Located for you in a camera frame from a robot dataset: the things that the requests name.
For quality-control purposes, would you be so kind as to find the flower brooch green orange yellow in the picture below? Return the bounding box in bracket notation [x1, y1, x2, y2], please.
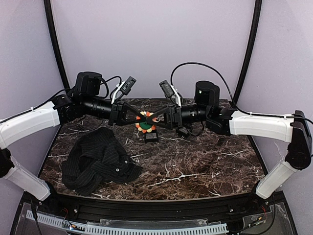
[135, 111, 156, 134]

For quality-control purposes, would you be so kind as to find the black pinstriped shirt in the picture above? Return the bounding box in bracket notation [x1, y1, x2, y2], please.
[61, 127, 143, 196]

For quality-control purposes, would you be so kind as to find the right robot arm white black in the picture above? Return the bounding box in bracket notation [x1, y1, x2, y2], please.
[146, 81, 312, 199]

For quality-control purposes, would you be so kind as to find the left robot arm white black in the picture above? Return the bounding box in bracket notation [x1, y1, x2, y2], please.
[0, 71, 146, 201]

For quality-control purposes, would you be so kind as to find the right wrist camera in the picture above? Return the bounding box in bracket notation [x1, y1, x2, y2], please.
[159, 80, 182, 107]

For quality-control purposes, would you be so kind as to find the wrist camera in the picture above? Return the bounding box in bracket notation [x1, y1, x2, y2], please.
[159, 80, 182, 107]
[111, 76, 136, 104]

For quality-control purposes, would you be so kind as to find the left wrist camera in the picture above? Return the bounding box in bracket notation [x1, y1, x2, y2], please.
[111, 76, 136, 104]

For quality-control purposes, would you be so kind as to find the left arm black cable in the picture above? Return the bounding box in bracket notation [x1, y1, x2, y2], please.
[24, 75, 123, 113]

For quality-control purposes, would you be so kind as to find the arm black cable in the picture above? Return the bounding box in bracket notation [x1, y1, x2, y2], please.
[170, 62, 313, 157]
[24, 75, 123, 113]

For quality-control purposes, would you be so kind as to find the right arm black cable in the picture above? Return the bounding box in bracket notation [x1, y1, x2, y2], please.
[170, 62, 313, 157]

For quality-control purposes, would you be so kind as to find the white slotted cable duct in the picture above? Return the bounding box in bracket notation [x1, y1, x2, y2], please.
[37, 213, 229, 235]

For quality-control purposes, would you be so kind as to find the left black frame post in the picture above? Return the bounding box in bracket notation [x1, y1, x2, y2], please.
[43, 0, 70, 89]

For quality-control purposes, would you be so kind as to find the black frame post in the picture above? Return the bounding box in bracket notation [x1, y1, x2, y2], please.
[231, 0, 263, 107]
[43, 0, 70, 89]

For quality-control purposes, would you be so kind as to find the right black frame post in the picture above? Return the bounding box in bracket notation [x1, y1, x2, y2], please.
[231, 0, 263, 107]

